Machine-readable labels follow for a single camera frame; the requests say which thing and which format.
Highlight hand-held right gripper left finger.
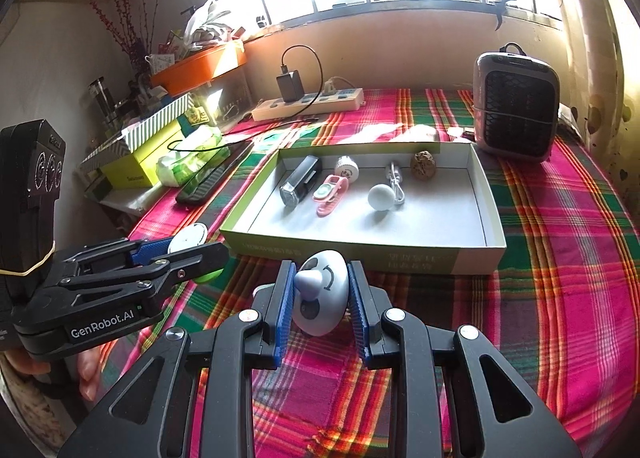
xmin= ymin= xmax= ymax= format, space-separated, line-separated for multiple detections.
xmin=57 ymin=259 xmax=298 ymax=458

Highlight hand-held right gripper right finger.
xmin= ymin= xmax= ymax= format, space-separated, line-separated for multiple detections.
xmin=346 ymin=259 xmax=583 ymax=458

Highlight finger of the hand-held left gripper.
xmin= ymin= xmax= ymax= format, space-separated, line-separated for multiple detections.
xmin=55 ymin=237 xmax=175 ymax=275
xmin=11 ymin=242 xmax=231 ymax=335

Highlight green and white spool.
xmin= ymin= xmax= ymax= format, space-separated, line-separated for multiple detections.
xmin=167 ymin=222 xmax=227 ymax=285

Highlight white dome toy with face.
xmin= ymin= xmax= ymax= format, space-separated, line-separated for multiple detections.
xmin=291 ymin=250 xmax=350 ymax=337

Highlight green cardboard box tray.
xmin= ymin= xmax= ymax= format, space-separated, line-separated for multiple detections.
xmin=219 ymin=140 xmax=508 ymax=276

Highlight white ball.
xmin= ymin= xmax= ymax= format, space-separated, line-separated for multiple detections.
xmin=368 ymin=184 xmax=396 ymax=213

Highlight black and silver bike light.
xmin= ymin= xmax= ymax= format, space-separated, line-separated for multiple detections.
xmin=279 ymin=155 xmax=323 ymax=209

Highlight white usb cable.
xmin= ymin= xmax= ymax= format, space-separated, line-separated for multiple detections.
xmin=385 ymin=162 xmax=407 ymax=206

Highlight small white round light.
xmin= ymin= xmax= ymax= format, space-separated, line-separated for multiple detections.
xmin=334 ymin=156 xmax=361 ymax=182

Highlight brown walnut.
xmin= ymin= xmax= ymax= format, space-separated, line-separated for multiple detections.
xmin=410 ymin=151 xmax=437 ymax=180

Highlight person's left hand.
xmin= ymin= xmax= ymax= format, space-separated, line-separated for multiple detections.
xmin=77 ymin=345 xmax=108 ymax=401

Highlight dark green small box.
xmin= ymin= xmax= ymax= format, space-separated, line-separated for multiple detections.
xmin=82 ymin=173 xmax=113 ymax=201

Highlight yellow rubber band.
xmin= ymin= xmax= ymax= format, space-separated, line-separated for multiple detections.
xmin=0 ymin=243 xmax=56 ymax=273

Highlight yellow-green box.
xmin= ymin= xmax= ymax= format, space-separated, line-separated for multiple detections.
xmin=100 ymin=118 xmax=183 ymax=189

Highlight plaid tablecloth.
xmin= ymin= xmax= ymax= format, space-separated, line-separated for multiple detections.
xmin=97 ymin=86 xmax=640 ymax=458

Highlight black phone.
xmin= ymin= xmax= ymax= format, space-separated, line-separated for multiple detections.
xmin=175 ymin=140 xmax=256 ymax=206

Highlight green wet wipes pack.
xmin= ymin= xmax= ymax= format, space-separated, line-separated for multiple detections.
xmin=156 ymin=127 xmax=231 ymax=187

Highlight glass jar with black lid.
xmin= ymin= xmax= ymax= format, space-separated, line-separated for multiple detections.
xmin=89 ymin=78 xmax=113 ymax=123

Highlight green and white striped box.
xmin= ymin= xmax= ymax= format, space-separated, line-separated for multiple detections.
xmin=80 ymin=92 xmax=195 ymax=173

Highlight small yellow-green packet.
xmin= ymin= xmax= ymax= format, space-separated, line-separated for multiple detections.
xmin=182 ymin=105 xmax=211 ymax=126

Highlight clear plastic container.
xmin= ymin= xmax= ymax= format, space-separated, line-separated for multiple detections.
xmin=202 ymin=72 xmax=251 ymax=121

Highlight orange tray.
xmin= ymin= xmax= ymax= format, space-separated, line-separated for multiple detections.
xmin=150 ymin=45 xmax=248 ymax=96

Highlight cream power strip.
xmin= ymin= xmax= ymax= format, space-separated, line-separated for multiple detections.
xmin=250 ymin=86 xmax=366 ymax=123

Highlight black charger adapter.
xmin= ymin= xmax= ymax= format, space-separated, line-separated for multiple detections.
xmin=276 ymin=66 xmax=306 ymax=102

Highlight speckled cloth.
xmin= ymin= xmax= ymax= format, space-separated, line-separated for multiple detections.
xmin=0 ymin=363 xmax=51 ymax=439

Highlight dried flower branches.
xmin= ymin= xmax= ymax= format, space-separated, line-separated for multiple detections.
xmin=82 ymin=0 xmax=166 ymax=68

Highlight white plastic bag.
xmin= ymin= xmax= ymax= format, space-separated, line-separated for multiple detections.
xmin=182 ymin=0 xmax=236 ymax=46

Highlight grey space heater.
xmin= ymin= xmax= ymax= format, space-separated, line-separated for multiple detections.
xmin=472 ymin=42 xmax=561 ymax=161

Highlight beige heart print curtain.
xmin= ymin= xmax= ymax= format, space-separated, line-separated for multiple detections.
xmin=552 ymin=0 xmax=640 ymax=219

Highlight black window hook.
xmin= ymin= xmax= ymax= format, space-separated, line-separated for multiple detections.
xmin=492 ymin=0 xmax=518 ymax=31

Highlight thin black cable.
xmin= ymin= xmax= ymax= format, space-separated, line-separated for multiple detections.
xmin=166 ymin=115 xmax=323 ymax=156

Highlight black charger cable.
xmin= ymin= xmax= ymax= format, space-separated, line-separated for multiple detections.
xmin=280 ymin=44 xmax=325 ymax=103

